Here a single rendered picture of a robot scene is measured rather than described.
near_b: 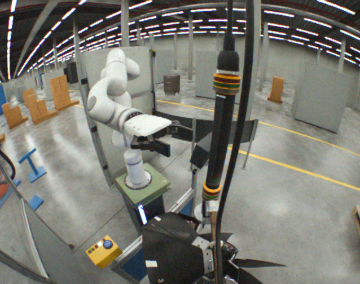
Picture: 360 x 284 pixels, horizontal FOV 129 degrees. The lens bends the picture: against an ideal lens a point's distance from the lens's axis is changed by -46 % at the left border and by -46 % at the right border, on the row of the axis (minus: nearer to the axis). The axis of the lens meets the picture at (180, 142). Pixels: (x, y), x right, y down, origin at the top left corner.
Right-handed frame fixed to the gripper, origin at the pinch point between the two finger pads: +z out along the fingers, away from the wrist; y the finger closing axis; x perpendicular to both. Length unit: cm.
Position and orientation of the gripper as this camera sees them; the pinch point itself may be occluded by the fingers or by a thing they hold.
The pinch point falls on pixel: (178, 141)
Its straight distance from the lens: 36.4
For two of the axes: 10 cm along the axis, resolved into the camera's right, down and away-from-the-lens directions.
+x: 0.1, -8.6, -5.2
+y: -6.1, 4.1, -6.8
